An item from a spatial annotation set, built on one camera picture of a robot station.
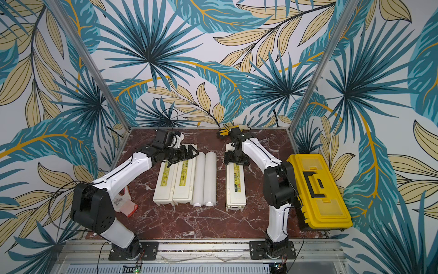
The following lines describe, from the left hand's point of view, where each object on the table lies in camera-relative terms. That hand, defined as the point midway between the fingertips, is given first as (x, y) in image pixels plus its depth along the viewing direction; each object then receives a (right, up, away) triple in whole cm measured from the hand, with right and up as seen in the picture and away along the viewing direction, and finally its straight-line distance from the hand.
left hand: (192, 156), depth 84 cm
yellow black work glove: (+17, +15, +33) cm, 40 cm away
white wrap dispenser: (-13, -16, -1) cm, 20 cm away
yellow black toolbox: (+57, -20, -13) cm, 62 cm away
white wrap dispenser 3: (+21, -13, -1) cm, 25 cm away
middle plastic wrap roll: (+8, -12, +7) cm, 17 cm away
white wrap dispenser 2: (-3, -13, 0) cm, 14 cm away
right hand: (+21, -4, +8) cm, 23 cm away
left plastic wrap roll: (+3, -15, +4) cm, 16 cm away
